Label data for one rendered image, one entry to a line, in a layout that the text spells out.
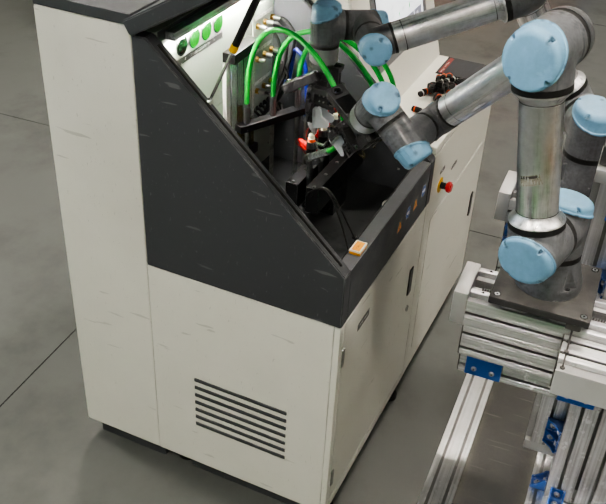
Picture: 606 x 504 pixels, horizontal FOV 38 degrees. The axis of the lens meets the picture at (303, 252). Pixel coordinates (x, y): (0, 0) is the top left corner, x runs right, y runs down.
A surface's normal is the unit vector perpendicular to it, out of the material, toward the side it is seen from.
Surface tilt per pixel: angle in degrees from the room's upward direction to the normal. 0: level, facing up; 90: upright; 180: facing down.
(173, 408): 90
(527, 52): 82
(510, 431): 0
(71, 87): 90
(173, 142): 90
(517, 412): 0
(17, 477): 0
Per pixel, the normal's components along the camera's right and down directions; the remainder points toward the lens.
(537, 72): -0.61, 0.32
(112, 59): -0.43, 0.51
